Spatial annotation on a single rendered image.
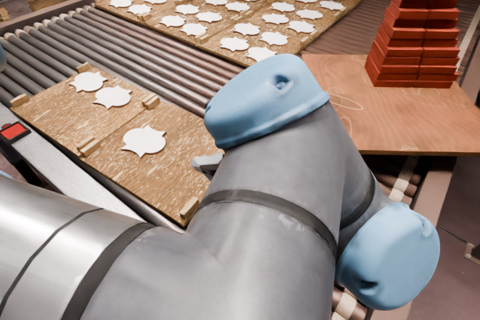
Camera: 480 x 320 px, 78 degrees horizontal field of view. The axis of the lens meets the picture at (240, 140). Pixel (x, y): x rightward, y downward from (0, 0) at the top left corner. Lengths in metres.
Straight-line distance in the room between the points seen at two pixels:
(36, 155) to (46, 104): 0.24
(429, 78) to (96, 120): 1.12
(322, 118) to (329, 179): 0.04
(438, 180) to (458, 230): 1.25
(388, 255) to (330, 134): 0.09
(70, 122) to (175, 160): 0.42
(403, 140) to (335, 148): 0.75
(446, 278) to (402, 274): 1.79
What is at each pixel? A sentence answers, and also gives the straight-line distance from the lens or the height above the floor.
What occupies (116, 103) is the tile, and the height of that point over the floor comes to 0.95.
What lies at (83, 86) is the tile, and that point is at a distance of 1.31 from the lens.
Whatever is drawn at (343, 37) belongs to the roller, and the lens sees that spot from 1.66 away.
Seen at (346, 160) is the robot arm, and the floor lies 1.48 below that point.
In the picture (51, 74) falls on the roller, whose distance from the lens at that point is 1.52.
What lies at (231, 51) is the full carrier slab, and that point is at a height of 0.94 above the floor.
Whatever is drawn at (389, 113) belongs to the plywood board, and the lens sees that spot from 1.00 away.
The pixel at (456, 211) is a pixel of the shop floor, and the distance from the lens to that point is 2.32.
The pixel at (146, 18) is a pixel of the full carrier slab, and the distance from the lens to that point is 1.79.
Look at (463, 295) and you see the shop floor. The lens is 2.03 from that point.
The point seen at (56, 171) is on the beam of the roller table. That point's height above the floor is 0.91.
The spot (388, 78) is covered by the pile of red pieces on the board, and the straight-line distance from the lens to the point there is 1.09.
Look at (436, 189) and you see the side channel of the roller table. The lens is 0.98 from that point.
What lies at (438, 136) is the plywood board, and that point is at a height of 1.04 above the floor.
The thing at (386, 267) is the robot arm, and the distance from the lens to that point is 0.22.
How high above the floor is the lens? 1.62
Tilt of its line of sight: 45 degrees down
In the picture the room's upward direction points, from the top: straight up
